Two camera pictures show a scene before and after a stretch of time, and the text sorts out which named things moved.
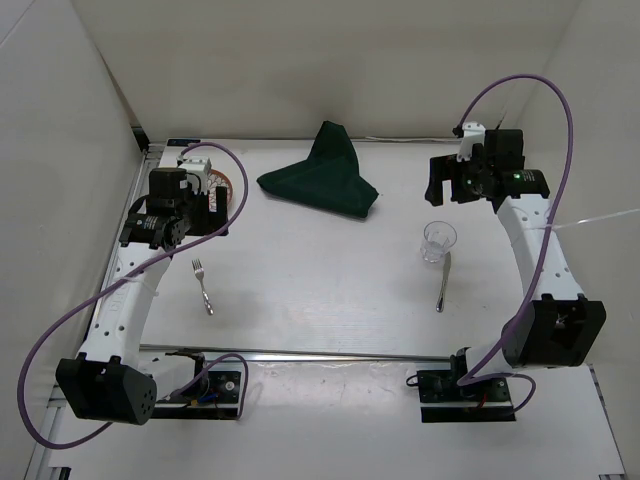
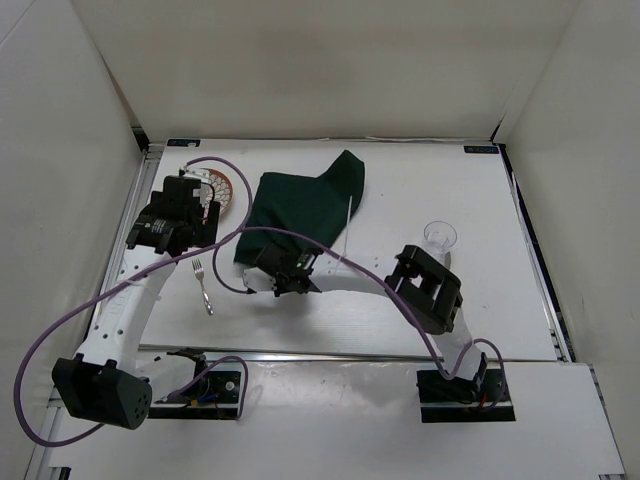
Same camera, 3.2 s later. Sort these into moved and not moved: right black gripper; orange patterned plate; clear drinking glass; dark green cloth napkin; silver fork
Moved: dark green cloth napkin; right black gripper
Not moved: orange patterned plate; silver fork; clear drinking glass
